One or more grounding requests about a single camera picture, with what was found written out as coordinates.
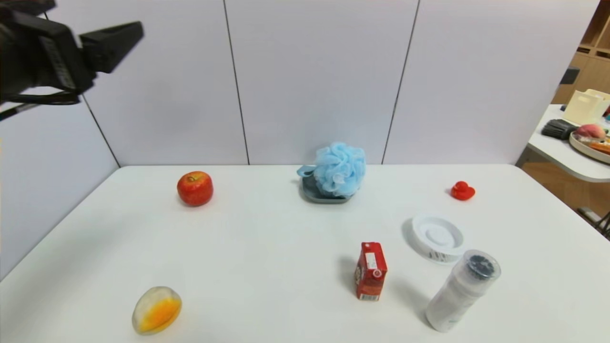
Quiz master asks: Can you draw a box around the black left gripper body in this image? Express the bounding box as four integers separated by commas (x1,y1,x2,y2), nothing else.
0,10,95,100

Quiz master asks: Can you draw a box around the blue mesh bath loofah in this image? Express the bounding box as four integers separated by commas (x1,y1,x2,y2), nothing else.
296,141,367,199

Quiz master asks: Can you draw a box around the grey square dish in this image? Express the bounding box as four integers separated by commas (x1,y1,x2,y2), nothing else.
300,175,358,204

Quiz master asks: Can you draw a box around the red apple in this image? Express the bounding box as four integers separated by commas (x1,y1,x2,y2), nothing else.
177,171,214,207

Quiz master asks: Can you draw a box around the yellow translucent oval soap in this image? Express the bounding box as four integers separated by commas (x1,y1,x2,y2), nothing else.
132,286,183,335

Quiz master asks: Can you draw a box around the red juice carton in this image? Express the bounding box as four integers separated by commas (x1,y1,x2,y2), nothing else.
354,242,388,301

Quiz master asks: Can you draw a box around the white round plastic container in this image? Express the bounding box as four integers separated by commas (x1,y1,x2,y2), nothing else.
411,214,465,264

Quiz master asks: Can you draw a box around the red rubber duck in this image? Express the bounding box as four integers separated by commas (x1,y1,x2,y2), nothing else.
450,181,476,201

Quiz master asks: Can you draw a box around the white bottle with clear cap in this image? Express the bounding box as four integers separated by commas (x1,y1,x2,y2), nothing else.
425,249,502,333

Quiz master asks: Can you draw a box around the black brush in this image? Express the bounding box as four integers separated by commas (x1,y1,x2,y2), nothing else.
541,119,579,141

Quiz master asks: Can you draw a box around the white side table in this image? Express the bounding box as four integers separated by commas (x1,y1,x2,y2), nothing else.
527,104,610,183

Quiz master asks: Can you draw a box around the cream storage box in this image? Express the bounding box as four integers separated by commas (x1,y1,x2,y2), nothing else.
562,89,610,126

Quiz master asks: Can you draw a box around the wooden shelf unit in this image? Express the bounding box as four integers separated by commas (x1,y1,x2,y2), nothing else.
550,0,610,105

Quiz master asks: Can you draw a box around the round beige tray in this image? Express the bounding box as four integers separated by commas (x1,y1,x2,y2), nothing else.
569,132,610,165

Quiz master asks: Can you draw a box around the pink peach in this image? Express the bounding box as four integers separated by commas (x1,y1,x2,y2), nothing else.
575,124,607,140

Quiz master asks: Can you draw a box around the black chair base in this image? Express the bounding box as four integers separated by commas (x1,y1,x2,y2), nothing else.
577,207,610,239

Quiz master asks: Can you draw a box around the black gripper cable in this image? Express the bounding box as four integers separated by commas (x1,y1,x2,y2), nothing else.
0,92,81,121

